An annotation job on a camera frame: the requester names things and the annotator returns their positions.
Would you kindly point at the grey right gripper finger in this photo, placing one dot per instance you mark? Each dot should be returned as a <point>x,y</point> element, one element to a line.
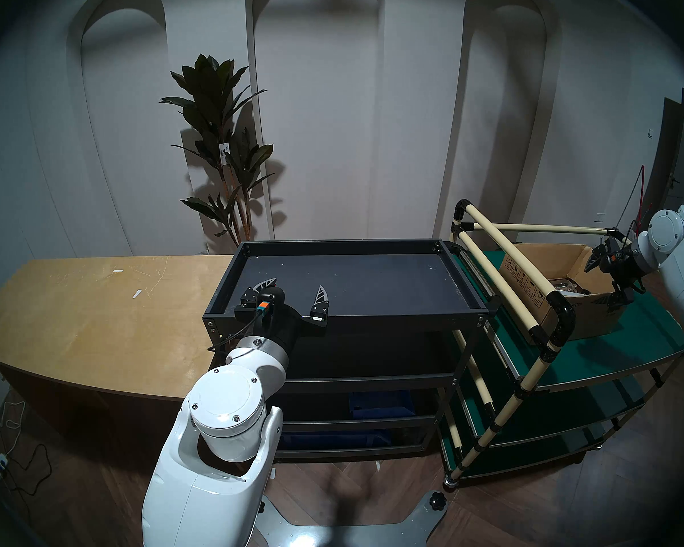
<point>595,259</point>
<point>622,298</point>

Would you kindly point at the tall potted green plant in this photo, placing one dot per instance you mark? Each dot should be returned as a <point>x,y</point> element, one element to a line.
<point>216,107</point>

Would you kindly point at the light wooden table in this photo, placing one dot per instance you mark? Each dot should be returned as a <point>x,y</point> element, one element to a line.
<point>91,312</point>

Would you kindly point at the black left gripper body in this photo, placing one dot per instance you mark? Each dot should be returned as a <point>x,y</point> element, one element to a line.
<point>275,318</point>

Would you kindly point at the white floor power strip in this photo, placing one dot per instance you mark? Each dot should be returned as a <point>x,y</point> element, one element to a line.
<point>0,466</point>

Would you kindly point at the green pipe frame cart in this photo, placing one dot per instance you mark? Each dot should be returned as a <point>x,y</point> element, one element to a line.
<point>604,346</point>

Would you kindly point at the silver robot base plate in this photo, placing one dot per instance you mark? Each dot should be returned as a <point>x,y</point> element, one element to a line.
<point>296,531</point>

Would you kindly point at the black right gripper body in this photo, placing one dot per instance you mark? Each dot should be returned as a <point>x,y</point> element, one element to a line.
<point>624,266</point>

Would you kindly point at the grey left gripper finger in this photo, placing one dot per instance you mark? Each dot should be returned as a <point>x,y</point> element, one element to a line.
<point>320,312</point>
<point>249,298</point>

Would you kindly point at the brown cardboard storage box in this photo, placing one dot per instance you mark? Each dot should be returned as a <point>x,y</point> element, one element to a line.
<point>581,321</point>

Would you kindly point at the black star knob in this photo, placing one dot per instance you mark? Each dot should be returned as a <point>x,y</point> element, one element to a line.
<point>436,500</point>

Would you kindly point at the dark door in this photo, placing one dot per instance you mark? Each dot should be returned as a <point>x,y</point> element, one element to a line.
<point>675,152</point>

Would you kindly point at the thin red pole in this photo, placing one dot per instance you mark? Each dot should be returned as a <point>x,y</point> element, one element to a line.
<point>641,192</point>

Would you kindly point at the blue plastic bin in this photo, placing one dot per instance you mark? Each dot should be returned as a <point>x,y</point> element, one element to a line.
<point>382,406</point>

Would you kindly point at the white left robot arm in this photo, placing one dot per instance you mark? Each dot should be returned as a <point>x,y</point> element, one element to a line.
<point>228,406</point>

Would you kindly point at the black metal shelf cart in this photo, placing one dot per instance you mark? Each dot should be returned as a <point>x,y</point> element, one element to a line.
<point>347,284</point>

